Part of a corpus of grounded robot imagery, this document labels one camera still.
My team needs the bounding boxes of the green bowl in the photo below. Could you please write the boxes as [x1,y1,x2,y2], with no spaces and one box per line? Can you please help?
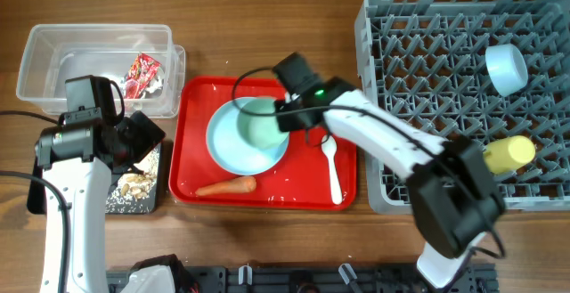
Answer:
[237,97,289,150]

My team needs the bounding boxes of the red snack wrapper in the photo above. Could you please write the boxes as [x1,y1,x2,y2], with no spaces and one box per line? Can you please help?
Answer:
[124,53,162,99]

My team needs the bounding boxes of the yellow plastic cup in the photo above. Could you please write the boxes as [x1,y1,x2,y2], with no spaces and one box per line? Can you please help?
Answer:
[484,135,536,175]

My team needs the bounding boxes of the light blue bowl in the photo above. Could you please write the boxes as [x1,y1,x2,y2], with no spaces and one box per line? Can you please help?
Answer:
[484,44,529,97]

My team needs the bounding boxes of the black waste tray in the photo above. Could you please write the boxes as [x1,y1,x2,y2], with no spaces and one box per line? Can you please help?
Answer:
[26,139,163,216]

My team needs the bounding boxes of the grey dishwasher rack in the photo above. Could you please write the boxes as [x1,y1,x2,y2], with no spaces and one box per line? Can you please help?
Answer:
[354,0,569,211]

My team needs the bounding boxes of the white plastic spoon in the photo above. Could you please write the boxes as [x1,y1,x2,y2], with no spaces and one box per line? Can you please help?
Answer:
[321,135,343,205]

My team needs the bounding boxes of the red serving tray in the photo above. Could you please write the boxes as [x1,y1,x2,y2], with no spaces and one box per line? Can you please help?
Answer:
[169,76,357,210]

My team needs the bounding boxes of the rice and peanut shells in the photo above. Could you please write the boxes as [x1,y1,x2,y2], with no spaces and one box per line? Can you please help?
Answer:
[105,146,161,215]

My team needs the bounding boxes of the crumpled white tissue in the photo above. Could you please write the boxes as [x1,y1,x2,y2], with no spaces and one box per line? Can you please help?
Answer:
[123,67,166,110]

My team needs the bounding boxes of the clear plastic bin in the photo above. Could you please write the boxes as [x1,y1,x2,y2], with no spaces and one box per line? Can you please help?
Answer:
[16,24,186,118]

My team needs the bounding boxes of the light blue plate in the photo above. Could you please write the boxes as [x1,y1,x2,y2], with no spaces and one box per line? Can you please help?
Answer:
[206,96,289,175]

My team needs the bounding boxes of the orange carrot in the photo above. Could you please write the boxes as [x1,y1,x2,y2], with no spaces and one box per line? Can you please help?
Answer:
[195,176,257,197]

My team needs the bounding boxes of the black mounting rail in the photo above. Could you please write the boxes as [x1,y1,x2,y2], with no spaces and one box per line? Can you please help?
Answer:
[106,264,500,293]

